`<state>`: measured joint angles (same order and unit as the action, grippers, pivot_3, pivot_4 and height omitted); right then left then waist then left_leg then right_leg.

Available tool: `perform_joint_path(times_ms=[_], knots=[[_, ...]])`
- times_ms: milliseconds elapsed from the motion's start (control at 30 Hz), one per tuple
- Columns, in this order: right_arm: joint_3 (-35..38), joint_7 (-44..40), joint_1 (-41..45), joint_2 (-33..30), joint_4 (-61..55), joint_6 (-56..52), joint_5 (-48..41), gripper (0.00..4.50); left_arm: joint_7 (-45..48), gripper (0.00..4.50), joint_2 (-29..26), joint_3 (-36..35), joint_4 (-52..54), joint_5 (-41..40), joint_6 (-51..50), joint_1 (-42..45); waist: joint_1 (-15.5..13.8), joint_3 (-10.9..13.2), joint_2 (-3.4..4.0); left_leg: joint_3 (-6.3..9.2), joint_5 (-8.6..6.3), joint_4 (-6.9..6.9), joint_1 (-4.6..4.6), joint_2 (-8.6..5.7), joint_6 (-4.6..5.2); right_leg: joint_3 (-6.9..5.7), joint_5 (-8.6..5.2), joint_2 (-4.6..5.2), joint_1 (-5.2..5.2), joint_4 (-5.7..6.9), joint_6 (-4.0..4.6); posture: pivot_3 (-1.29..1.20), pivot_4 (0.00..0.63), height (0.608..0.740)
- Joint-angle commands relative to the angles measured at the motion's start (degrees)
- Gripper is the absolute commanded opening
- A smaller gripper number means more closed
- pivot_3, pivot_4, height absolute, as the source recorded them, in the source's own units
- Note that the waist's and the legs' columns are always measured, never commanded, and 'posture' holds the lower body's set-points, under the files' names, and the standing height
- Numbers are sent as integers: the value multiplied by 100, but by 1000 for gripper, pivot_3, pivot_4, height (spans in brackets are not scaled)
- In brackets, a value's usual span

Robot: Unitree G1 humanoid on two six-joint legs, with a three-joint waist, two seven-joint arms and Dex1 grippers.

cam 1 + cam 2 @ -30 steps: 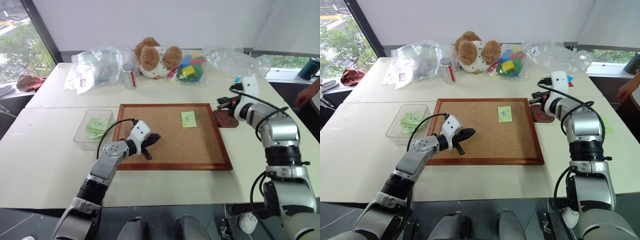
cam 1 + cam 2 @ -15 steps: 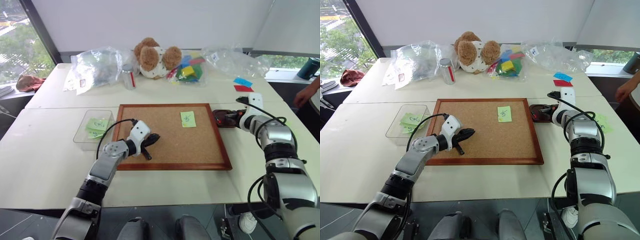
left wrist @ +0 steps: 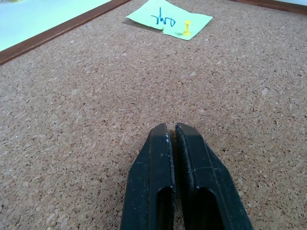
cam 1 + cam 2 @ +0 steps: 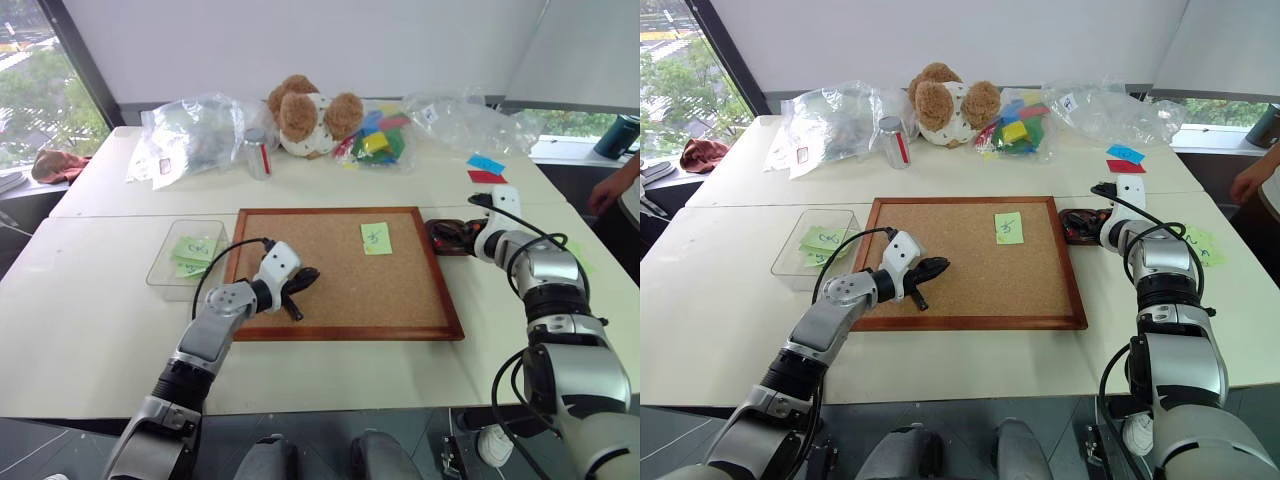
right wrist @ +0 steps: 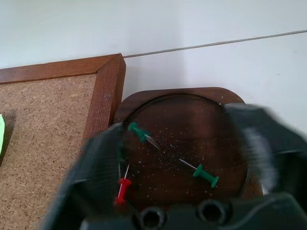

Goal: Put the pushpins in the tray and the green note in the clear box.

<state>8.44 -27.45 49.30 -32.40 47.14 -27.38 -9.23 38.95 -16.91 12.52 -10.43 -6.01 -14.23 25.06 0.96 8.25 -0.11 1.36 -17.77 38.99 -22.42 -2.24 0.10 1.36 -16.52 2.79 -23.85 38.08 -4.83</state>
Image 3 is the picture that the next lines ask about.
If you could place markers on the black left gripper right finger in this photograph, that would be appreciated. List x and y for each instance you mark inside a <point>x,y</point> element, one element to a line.
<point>211,182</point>

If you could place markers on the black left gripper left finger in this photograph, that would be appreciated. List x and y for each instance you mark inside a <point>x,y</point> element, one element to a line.
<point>146,182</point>

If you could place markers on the green sticky note with writing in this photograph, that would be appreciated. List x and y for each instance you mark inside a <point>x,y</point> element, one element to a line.
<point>165,16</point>

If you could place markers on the yellow pushpin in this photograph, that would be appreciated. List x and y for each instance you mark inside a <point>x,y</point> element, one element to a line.
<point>186,27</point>

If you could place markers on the cork board with wooden frame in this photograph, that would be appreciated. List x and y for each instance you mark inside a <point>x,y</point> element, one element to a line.
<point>96,95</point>

